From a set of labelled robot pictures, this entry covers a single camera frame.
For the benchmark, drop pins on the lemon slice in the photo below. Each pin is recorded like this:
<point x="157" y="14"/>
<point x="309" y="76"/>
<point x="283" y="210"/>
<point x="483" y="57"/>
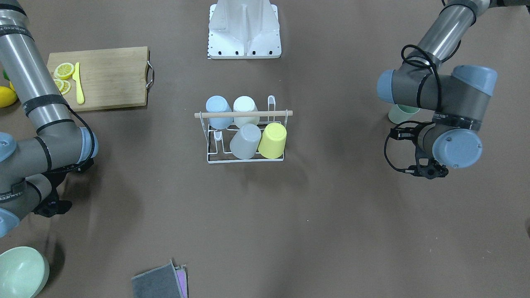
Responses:
<point x="65" y="86"/>
<point x="58" y="84"/>
<point x="64" y="71"/>

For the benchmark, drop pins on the yellow plastic knife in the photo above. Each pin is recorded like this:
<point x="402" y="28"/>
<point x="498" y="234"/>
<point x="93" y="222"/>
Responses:
<point x="76" y="76"/>

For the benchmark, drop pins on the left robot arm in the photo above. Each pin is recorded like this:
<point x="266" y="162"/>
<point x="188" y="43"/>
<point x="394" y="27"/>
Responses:
<point x="459" y="100"/>

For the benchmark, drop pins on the whole yellow lemon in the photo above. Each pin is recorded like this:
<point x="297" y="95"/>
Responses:
<point x="7" y="97"/>

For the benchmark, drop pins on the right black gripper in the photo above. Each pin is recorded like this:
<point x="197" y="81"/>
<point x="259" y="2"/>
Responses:
<point x="53" y="206"/>

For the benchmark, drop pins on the grey folded cloth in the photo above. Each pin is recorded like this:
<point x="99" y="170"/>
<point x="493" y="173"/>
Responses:
<point x="160" y="282"/>

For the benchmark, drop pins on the mint green bowl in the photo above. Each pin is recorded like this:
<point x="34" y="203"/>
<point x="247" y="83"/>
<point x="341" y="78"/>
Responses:
<point x="24" y="272"/>

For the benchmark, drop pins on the wooden cutting board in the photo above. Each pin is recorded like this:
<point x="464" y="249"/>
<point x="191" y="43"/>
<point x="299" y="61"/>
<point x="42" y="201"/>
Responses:
<point x="110" y="78"/>

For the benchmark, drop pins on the light blue cup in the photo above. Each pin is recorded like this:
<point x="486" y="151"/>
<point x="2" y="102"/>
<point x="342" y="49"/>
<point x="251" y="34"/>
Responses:
<point x="218" y="104"/>

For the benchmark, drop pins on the wooden rack handle rod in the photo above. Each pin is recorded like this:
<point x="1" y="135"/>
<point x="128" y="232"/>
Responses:
<point x="247" y="114"/>

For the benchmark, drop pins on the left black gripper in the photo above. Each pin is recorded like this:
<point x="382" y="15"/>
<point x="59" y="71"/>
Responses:
<point x="400" y="133"/>

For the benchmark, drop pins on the yellow cup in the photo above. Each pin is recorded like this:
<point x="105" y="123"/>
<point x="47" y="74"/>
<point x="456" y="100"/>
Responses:
<point x="273" y="141"/>

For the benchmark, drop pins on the white cup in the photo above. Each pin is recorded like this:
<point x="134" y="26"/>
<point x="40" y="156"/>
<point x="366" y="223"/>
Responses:
<point x="245" y="104"/>

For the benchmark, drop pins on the mint green cup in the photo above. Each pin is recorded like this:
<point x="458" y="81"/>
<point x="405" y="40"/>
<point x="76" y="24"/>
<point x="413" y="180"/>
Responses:
<point x="399" y="113"/>

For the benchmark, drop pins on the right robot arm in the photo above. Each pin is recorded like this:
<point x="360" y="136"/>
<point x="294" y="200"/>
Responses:
<point x="32" y="169"/>

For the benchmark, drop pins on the white metal mount base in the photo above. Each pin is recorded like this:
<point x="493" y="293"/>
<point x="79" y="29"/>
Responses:
<point x="244" y="29"/>

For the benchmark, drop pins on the grey cup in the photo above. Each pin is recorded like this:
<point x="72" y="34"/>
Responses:
<point x="245" y="142"/>

